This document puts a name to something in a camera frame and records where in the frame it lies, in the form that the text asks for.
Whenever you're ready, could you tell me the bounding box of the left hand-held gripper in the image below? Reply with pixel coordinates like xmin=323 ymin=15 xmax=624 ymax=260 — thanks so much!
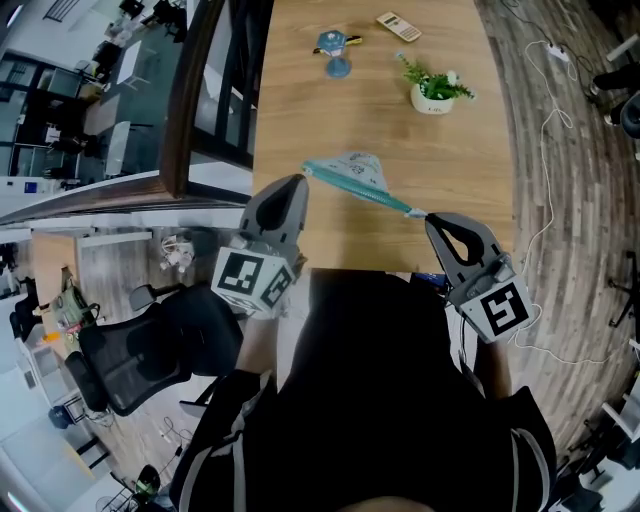
xmin=209 ymin=174 xmax=310 ymax=319

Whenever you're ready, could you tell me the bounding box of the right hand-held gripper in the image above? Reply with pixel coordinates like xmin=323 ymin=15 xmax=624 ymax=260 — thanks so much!
xmin=425 ymin=212 xmax=534 ymax=345

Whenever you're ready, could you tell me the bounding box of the clear teal zipper pouch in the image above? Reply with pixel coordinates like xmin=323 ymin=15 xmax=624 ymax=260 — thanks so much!
xmin=301 ymin=152 xmax=429 ymax=221

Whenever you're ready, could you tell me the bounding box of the person's left forearm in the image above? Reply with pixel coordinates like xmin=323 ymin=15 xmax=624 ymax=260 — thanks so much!
xmin=234 ymin=312 xmax=281 ymax=374

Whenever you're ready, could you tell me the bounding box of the person's right forearm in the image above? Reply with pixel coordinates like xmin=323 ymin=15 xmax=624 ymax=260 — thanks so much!
xmin=472 ymin=337 xmax=514 ymax=401

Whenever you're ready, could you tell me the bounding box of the dark metal and wood railing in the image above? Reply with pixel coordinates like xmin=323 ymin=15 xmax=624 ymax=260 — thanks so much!
xmin=159 ymin=0 xmax=274 ymax=201

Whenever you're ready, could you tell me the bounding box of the green plant in white pot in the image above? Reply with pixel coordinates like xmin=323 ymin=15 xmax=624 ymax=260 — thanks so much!
xmin=397 ymin=52 xmax=476 ymax=115

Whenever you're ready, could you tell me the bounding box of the person's black shirt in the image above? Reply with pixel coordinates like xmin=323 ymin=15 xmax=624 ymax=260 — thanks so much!
xmin=169 ymin=268 xmax=559 ymax=512

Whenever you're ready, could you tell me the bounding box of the black swivel chair base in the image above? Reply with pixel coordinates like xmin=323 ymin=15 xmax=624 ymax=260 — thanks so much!
xmin=607 ymin=249 xmax=640 ymax=329

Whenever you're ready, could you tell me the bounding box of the yellow and black pen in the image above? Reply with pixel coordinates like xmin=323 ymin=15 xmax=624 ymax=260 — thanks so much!
xmin=313 ymin=33 xmax=364 ymax=55

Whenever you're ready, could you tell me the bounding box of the black mesh office chair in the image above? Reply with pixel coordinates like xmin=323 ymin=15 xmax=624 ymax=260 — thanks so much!
xmin=64 ymin=282 xmax=246 ymax=419

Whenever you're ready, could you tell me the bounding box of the beige calculator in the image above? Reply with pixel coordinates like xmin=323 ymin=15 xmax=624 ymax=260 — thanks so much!
xmin=375 ymin=11 xmax=423 ymax=43

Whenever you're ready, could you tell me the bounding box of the tangle of white cables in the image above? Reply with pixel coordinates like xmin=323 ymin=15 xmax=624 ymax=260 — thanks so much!
xmin=159 ymin=232 xmax=196 ymax=274

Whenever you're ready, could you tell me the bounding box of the white cable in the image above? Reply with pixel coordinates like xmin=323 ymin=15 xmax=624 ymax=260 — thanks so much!
xmin=509 ymin=39 xmax=626 ymax=364

